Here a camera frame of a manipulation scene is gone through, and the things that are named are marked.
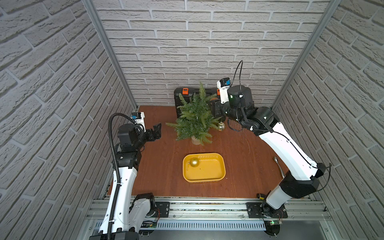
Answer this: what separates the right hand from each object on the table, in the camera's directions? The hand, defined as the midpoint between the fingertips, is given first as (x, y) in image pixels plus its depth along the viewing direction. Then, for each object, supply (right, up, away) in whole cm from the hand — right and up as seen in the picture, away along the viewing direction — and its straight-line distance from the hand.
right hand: (215, 101), depth 64 cm
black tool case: (-15, +10, +26) cm, 32 cm away
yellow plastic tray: (+1, -37, +23) cm, 44 cm away
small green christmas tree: (-8, -9, +18) cm, 21 cm away
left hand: (-29, -9, +8) cm, 32 cm away
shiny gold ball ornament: (+6, -12, +19) cm, 23 cm away
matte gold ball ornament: (-10, -33, +23) cm, 41 cm away
